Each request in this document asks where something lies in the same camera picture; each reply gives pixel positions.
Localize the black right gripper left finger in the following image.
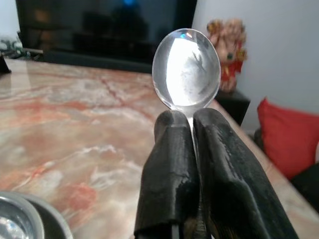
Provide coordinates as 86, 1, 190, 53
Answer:
134, 111, 201, 239

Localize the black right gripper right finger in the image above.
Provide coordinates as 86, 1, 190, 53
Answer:
193, 108, 300, 239

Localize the shiny steel spoon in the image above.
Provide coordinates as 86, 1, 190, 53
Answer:
152, 28, 222, 165

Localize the red cushion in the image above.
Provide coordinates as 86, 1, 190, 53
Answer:
256, 98, 319, 180

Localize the black cushion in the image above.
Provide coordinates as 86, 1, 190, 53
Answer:
290, 170, 319, 214

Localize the black side stand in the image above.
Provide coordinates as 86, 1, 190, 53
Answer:
215, 88, 251, 126

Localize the grey steel plate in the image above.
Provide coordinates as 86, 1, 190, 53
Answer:
0, 191, 74, 239

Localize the black soundbar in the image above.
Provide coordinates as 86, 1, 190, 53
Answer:
41, 49, 154, 74

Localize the red gold idol figurine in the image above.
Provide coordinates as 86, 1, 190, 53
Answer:
206, 17, 248, 93

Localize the steel bowl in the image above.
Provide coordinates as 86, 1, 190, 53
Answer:
0, 196, 45, 239

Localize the black flat television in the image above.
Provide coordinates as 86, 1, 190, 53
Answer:
15, 0, 198, 66

